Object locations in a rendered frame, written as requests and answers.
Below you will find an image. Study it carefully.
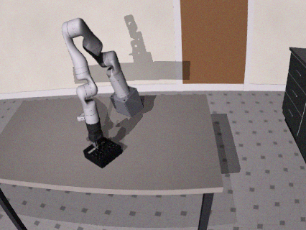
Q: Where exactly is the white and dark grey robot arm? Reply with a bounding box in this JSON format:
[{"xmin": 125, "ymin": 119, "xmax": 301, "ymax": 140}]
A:
[{"xmin": 62, "ymin": 18, "xmax": 130, "ymax": 116}]

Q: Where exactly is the black lighting desk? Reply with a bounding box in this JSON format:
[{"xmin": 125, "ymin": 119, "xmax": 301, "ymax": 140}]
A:
[{"xmin": 83, "ymin": 137, "xmax": 122, "ymax": 168}]

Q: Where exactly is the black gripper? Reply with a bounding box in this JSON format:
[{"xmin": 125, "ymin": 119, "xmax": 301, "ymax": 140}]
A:
[{"xmin": 77, "ymin": 112, "xmax": 103, "ymax": 147}]

